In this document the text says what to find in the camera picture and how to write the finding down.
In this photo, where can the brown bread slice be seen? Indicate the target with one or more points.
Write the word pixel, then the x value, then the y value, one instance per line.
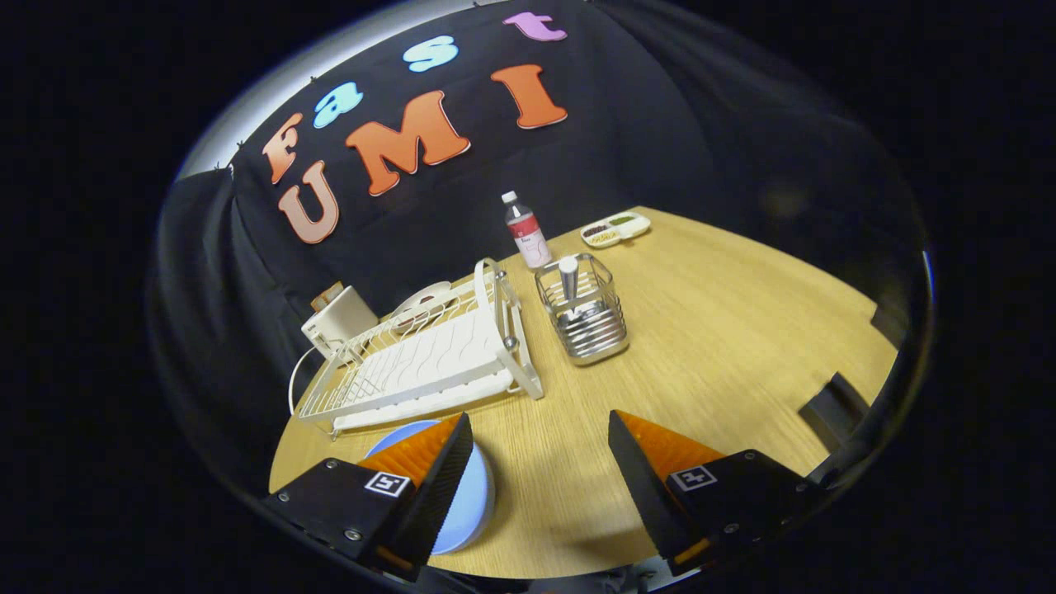
pixel 328 295

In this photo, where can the white toaster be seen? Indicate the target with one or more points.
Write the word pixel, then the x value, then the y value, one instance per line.
pixel 342 322

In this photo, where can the white divided snack dish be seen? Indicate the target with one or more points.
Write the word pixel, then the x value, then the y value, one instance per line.
pixel 615 232

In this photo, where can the clear bottle with red label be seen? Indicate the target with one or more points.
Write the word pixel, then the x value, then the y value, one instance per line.
pixel 528 235

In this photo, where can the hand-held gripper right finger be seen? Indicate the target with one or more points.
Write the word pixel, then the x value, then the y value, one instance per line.
pixel 639 487

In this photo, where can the light blue plate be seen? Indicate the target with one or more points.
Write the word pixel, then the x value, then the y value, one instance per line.
pixel 476 503

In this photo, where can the beige plate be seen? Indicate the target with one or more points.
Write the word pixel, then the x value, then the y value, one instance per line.
pixel 429 293

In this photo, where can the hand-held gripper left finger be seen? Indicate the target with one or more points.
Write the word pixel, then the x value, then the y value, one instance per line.
pixel 437 495

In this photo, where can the dark furniture piece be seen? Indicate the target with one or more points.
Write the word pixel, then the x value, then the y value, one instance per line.
pixel 833 408

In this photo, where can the black backdrop cloth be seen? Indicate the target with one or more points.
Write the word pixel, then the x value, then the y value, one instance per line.
pixel 660 124

